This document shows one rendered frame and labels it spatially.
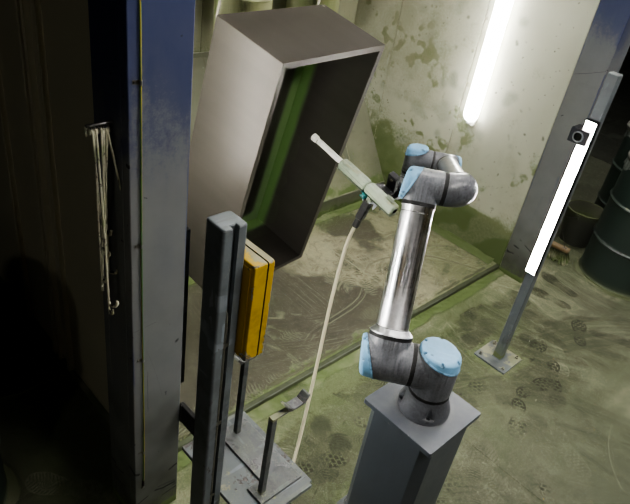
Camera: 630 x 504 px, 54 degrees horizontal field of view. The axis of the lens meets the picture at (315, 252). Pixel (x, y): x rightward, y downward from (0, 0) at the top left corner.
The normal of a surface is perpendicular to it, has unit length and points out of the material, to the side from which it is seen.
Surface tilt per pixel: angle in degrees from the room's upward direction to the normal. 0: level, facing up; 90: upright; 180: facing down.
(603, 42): 90
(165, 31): 90
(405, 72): 90
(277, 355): 0
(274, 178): 90
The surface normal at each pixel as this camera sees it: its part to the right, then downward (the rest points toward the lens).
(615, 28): -0.72, 0.29
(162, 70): 0.68, 0.48
